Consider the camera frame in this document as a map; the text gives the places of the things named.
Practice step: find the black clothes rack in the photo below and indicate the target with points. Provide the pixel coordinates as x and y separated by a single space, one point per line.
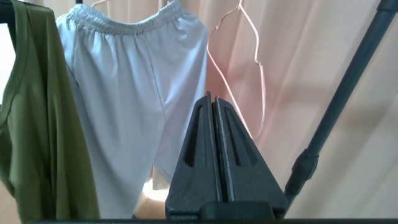
348 84

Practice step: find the pale grey shorts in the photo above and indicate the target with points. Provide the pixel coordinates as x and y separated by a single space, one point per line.
124 93

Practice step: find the green garment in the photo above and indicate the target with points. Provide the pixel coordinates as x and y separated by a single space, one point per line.
40 124

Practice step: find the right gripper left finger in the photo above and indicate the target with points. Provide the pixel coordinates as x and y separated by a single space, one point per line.
199 168

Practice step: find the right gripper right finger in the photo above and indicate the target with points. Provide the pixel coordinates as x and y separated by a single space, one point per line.
252 177

